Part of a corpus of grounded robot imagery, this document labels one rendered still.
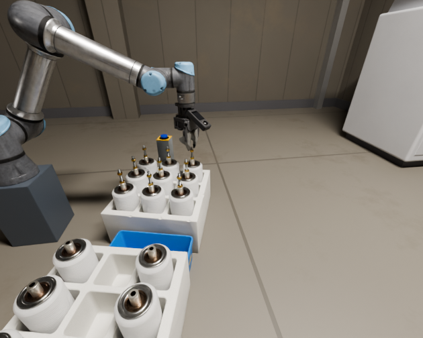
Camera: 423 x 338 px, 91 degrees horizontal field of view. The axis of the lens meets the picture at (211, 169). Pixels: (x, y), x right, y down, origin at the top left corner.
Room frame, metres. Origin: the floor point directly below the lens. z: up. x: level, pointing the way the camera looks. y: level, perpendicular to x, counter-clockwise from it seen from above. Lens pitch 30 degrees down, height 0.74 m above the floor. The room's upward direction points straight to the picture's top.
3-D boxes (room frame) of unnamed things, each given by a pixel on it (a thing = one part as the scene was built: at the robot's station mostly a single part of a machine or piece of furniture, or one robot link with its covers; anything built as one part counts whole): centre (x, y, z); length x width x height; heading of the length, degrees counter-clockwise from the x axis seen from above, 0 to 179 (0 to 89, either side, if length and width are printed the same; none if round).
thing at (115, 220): (0.79, 0.22, 0.09); 0.39 x 0.39 x 0.18; 83
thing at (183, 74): (0.90, 0.11, 0.64); 0.09 x 0.08 x 0.11; 95
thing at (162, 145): (1.09, 0.26, 0.16); 0.07 x 0.07 x 0.31; 83
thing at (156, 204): (0.67, 0.24, 0.16); 0.10 x 0.10 x 0.18
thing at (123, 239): (0.52, 0.22, 0.06); 0.30 x 0.11 x 0.12; 84
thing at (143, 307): (0.25, 0.17, 0.25); 0.08 x 0.08 x 0.01
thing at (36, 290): (0.27, 0.41, 0.26); 0.02 x 0.02 x 0.03
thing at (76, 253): (0.39, 0.40, 0.25); 0.08 x 0.08 x 0.01
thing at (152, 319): (0.25, 0.17, 0.16); 0.10 x 0.10 x 0.18
